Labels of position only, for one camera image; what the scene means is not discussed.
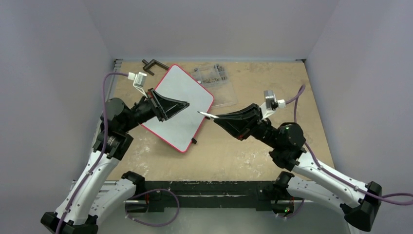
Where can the clear plastic parts box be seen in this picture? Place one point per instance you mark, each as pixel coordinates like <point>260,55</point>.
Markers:
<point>216,80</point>

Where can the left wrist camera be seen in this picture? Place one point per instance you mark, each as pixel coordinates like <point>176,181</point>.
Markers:
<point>138,81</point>

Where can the aluminium frame rail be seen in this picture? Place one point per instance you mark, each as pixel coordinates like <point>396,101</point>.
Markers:
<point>106,91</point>

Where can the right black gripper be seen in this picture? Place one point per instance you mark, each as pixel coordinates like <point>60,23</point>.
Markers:
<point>253,122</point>

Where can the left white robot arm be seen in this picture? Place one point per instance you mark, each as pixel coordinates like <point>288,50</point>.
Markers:
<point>81,212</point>

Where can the white whiteboard marker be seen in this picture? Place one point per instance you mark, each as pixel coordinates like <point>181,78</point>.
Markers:
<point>208,115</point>

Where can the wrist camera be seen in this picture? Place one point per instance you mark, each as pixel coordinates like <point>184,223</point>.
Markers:
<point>138,81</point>
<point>271,104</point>

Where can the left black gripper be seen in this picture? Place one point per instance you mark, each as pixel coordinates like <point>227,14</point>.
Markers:
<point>163,107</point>

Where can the black metal clamp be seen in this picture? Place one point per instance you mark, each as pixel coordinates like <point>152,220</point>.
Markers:
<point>149,64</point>

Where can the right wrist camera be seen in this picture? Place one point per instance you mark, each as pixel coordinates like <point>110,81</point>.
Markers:
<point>271,104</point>

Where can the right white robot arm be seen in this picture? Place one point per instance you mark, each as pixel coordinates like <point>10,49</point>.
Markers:
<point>357,200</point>

